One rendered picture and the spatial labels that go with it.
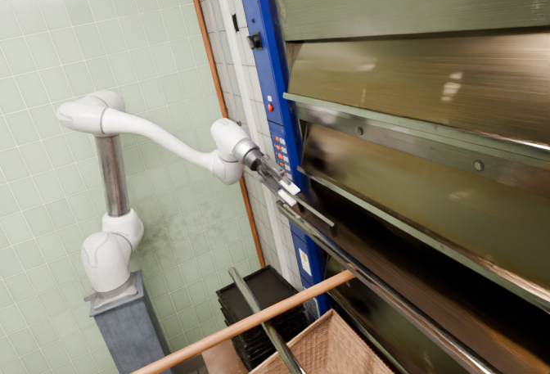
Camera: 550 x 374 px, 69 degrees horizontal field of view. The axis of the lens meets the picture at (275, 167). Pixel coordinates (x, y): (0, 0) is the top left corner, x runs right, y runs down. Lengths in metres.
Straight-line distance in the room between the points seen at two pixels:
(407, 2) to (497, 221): 0.44
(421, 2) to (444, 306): 0.60
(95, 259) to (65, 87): 0.82
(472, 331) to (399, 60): 0.56
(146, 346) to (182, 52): 1.40
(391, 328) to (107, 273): 1.12
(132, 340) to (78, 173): 0.83
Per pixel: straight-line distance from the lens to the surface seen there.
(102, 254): 1.78
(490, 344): 0.87
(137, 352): 2.02
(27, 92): 2.13
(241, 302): 1.76
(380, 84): 0.95
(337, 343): 1.72
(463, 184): 0.88
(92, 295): 1.94
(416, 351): 1.32
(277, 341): 1.16
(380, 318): 1.41
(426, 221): 0.95
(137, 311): 1.89
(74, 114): 1.62
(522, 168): 0.76
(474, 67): 0.78
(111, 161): 1.81
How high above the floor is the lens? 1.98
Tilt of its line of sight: 21 degrees down
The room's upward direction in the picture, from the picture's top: 12 degrees counter-clockwise
